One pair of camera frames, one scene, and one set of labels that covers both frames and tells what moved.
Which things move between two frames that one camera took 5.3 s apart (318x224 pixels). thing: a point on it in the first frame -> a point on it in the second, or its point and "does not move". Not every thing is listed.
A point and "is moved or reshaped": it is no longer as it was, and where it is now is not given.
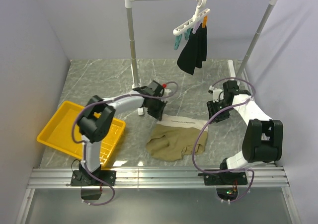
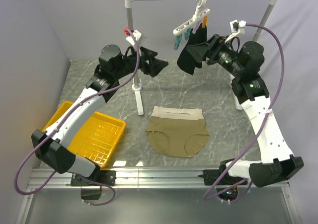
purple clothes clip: [197, 26] does not move
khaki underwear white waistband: [174, 135] is moved or reshaped
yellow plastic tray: [57, 132] does not move
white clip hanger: [201, 4] does not move
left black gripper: [158, 114] -> [155, 64]
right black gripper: [211, 108] -> [210, 49]
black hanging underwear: [194, 52] does not move
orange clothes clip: [204, 22] does not move
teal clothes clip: [178, 38] does not move
